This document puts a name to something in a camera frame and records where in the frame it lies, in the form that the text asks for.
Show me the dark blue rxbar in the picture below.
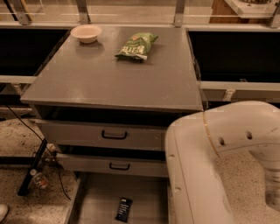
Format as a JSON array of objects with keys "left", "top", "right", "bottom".
[{"left": 115, "top": 198, "right": 133, "bottom": 223}]

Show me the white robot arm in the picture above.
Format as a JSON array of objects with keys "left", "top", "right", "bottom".
[{"left": 164, "top": 101, "right": 280, "bottom": 224}]

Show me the grey drawer cabinet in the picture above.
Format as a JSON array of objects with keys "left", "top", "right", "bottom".
[{"left": 20, "top": 25, "right": 205, "bottom": 187}]

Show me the middle grey drawer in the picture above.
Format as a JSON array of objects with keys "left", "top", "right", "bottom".
[{"left": 57, "top": 153, "right": 168, "bottom": 178}]

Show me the top grey drawer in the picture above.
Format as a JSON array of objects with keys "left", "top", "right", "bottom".
[{"left": 36, "top": 119, "right": 165, "bottom": 151}]

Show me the open bottom grey drawer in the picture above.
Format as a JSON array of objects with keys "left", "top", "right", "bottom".
[{"left": 64, "top": 173, "right": 169, "bottom": 224}]

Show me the green kettle chips bag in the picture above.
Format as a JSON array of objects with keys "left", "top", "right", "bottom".
[{"left": 115, "top": 32, "right": 158, "bottom": 61}]

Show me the white paper bowl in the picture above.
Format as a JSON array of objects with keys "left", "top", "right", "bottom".
[{"left": 71, "top": 24, "right": 102, "bottom": 44}]

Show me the small clear bottle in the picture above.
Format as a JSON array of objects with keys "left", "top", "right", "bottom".
[{"left": 30, "top": 169, "right": 49, "bottom": 189}]

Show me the black metal leg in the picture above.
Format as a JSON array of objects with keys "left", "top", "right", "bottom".
[{"left": 17, "top": 139, "right": 47, "bottom": 196}]

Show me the white shoe tip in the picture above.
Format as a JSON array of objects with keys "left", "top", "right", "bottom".
[{"left": 0, "top": 204, "right": 9, "bottom": 222}]

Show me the black cable on floor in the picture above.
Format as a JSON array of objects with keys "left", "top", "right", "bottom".
[{"left": 5, "top": 105, "right": 72, "bottom": 201}]

